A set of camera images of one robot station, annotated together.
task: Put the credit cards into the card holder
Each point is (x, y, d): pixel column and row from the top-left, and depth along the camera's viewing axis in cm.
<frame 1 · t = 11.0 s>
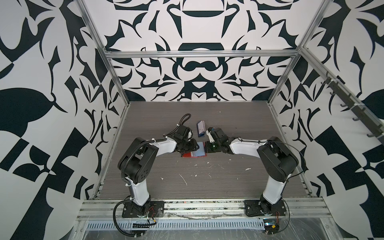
left hand: (199, 144, 93), fingers open
right hand: (204, 146, 94), fingers closed
red card holder wallet: (198, 152, 95), on the table

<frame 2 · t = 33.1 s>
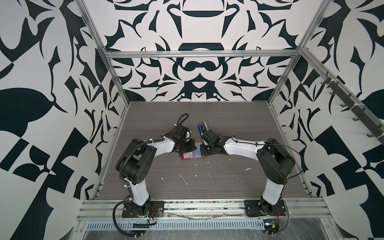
left hand: (198, 145, 92), fingers closed
right hand: (202, 149, 92), fingers closed
the named things where they were.

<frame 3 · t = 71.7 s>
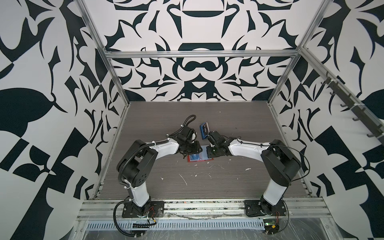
left hand: (202, 147, 90), fingers open
right hand: (209, 151, 93), fingers closed
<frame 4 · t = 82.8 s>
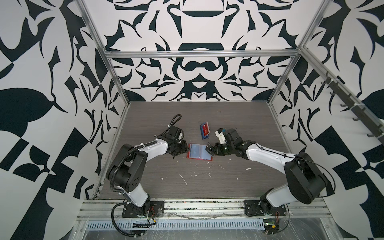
left hand: (188, 146, 92), fingers open
right hand: (212, 148, 87), fingers closed
